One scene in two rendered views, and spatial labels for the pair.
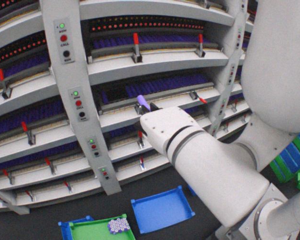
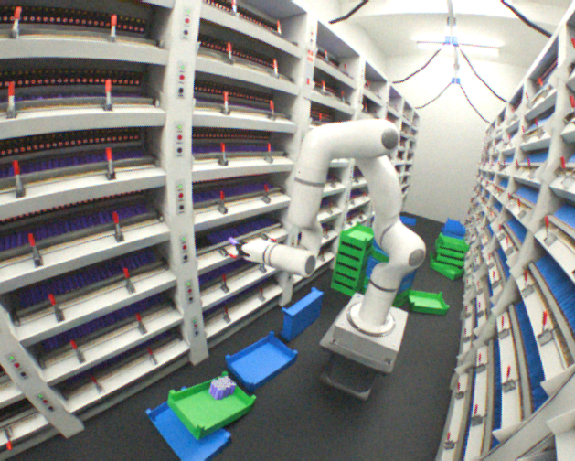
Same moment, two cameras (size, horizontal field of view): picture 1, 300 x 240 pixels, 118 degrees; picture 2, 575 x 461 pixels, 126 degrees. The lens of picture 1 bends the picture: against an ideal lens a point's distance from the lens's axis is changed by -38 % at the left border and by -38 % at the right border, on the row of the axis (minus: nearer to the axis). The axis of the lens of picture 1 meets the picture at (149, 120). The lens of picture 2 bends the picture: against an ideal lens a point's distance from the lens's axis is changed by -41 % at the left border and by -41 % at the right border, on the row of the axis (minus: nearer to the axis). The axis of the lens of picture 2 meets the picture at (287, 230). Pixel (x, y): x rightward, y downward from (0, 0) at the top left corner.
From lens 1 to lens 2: 60 cm
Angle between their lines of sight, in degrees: 30
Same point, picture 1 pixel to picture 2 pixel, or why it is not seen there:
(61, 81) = (175, 229)
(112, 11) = (210, 176)
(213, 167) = (287, 251)
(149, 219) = (250, 374)
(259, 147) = (309, 244)
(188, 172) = (277, 259)
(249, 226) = (344, 322)
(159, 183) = (247, 338)
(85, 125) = (186, 268)
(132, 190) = (221, 352)
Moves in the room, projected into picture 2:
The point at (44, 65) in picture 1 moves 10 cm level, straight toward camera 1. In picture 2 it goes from (152, 215) to (170, 220)
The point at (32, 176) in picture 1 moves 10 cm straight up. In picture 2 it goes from (113, 343) to (105, 324)
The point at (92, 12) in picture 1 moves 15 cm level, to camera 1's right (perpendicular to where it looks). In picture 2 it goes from (198, 176) to (238, 176)
